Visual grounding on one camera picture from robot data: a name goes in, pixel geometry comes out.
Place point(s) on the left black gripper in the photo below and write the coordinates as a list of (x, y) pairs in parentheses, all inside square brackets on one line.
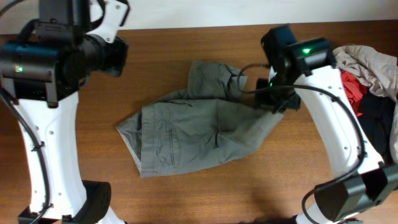
[(122, 50)]

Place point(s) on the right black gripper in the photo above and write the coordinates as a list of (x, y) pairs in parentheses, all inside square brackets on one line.
[(262, 100)]

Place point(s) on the grey cargo shorts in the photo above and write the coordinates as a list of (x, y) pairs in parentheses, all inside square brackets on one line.
[(200, 127)]

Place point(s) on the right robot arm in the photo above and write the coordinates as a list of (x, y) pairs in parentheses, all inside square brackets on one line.
[(308, 70)]

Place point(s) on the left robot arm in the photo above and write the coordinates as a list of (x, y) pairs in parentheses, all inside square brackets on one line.
[(42, 71)]

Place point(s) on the red garment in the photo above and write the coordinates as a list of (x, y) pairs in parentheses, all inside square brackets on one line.
[(354, 90)]

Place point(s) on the black garment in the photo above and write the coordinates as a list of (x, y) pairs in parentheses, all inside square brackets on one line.
[(376, 116)]

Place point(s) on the beige garment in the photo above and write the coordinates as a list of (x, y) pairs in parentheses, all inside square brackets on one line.
[(375, 70)]

